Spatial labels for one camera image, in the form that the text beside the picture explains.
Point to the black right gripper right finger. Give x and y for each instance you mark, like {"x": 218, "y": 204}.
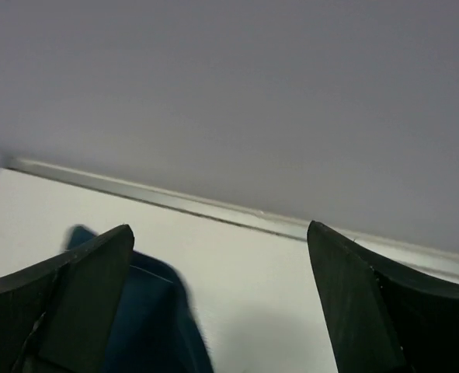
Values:
{"x": 382, "y": 316}

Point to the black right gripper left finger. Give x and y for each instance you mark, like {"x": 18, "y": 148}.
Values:
{"x": 56, "y": 315}

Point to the dark blue patterned cloth napkin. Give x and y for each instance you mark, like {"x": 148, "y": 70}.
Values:
{"x": 154, "y": 329}

